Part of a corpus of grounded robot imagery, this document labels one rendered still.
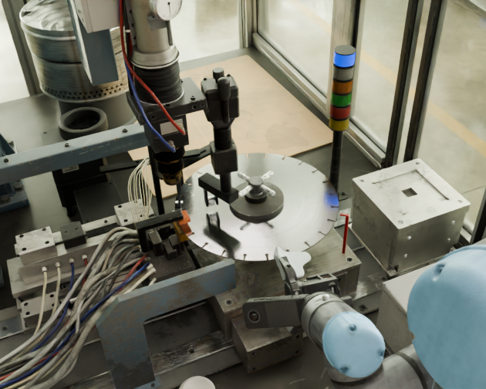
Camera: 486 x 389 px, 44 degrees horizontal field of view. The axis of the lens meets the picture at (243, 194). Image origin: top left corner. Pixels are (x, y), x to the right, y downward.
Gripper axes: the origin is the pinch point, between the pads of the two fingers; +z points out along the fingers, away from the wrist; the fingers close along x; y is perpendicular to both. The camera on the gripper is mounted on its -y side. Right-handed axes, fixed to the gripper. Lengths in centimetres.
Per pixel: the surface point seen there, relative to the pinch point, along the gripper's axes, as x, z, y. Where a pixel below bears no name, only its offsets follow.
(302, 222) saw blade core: 10.3, 4.4, 7.3
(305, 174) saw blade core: 18.2, 16.2, 12.8
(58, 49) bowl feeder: 57, 55, -36
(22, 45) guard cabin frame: 66, 96, -51
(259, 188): 17.9, 8.0, 0.8
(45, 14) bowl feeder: 69, 71, -39
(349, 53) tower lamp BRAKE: 42, 14, 25
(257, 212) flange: 13.4, 7.2, -0.6
